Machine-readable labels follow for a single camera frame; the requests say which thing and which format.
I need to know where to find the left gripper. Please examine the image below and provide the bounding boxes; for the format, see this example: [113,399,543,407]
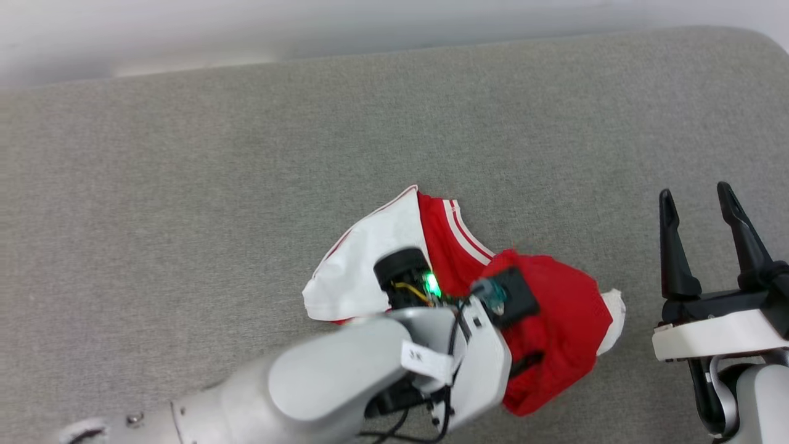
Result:
[374,247,513,434]

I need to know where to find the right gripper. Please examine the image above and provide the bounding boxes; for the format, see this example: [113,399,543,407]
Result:
[652,181,789,363]

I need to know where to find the red white basketball jersey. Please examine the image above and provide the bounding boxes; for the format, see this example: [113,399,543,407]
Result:
[302,184,626,417]

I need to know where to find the white paper label tag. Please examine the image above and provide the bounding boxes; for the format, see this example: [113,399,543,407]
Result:
[399,341,455,384]

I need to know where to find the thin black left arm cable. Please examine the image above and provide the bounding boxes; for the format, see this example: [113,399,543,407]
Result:
[361,299,469,444]

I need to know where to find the teal camera cable connector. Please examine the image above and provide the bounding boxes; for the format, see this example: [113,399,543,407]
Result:
[470,277,507,316]

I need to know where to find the thin yellow wire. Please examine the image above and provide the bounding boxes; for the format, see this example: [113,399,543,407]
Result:
[393,282,432,304]

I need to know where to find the silver grey cable loop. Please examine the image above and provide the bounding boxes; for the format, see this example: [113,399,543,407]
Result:
[708,356,740,435]

